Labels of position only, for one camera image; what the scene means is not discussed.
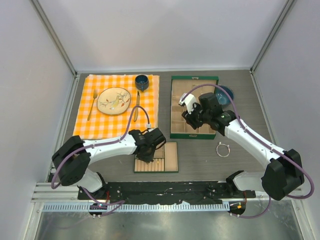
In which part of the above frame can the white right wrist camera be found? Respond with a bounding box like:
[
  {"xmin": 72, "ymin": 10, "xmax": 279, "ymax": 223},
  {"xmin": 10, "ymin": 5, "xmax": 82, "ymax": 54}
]
[{"xmin": 178, "ymin": 93, "xmax": 197, "ymax": 116}]

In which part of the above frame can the gold fork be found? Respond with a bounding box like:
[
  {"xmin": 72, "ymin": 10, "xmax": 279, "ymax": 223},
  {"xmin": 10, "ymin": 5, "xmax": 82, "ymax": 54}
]
[{"xmin": 87, "ymin": 89, "xmax": 98, "ymax": 121}]

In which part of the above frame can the dark blue ceramic mug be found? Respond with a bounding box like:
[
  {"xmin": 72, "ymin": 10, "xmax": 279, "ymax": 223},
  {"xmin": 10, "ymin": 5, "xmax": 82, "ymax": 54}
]
[{"xmin": 134, "ymin": 74, "xmax": 149, "ymax": 92}]

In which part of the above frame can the gold knife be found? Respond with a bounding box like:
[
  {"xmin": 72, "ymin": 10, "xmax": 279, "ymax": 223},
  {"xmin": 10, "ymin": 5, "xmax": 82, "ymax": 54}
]
[{"xmin": 133, "ymin": 90, "xmax": 141, "ymax": 123}]

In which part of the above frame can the cream plate with branch pattern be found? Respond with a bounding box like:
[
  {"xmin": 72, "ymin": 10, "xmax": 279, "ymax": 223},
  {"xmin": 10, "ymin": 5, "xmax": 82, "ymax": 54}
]
[{"xmin": 97, "ymin": 87, "xmax": 131, "ymax": 116}]

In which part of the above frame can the yellow white checkered cloth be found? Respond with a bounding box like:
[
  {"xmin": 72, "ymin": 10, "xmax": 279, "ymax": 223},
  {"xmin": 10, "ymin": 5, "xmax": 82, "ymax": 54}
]
[{"xmin": 72, "ymin": 74, "xmax": 160, "ymax": 140}]

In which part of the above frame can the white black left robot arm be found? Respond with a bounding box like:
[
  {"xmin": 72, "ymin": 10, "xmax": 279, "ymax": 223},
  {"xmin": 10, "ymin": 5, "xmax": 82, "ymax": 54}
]
[{"xmin": 51, "ymin": 128, "xmax": 166, "ymax": 200}]

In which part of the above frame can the silver beaded bracelet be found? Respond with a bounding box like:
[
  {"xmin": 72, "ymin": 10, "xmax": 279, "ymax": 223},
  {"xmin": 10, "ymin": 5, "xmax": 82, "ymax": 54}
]
[{"xmin": 216, "ymin": 141, "xmax": 231, "ymax": 158}]

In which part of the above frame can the aluminium front rail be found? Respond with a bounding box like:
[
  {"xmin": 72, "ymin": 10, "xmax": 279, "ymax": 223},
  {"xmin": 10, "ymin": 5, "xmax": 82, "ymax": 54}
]
[{"xmin": 31, "ymin": 181, "xmax": 306, "ymax": 213}]

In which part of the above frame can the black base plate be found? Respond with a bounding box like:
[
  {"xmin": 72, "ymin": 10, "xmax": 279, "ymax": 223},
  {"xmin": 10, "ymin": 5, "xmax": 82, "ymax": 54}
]
[{"xmin": 90, "ymin": 181, "xmax": 256, "ymax": 205}]

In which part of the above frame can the green jewelry tray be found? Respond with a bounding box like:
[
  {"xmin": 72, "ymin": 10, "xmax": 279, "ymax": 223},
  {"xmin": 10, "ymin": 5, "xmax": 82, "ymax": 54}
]
[{"xmin": 133, "ymin": 142, "xmax": 179, "ymax": 174}]

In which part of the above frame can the green jewelry box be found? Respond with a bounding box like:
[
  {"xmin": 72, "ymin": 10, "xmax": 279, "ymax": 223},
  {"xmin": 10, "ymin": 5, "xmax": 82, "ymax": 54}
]
[{"xmin": 170, "ymin": 75, "xmax": 219, "ymax": 140}]

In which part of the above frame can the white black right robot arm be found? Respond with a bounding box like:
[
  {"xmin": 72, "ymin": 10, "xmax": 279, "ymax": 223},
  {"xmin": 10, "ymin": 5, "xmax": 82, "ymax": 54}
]
[{"xmin": 179, "ymin": 92, "xmax": 305, "ymax": 201}]

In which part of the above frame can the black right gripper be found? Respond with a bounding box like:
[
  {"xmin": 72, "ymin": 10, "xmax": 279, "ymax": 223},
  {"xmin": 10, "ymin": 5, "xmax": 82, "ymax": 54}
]
[{"xmin": 182, "ymin": 100, "xmax": 211, "ymax": 130}]

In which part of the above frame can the blue ceramic bowl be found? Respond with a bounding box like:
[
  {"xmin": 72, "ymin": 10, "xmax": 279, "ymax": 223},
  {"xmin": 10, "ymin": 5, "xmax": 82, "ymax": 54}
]
[{"xmin": 215, "ymin": 85, "xmax": 234, "ymax": 107}]

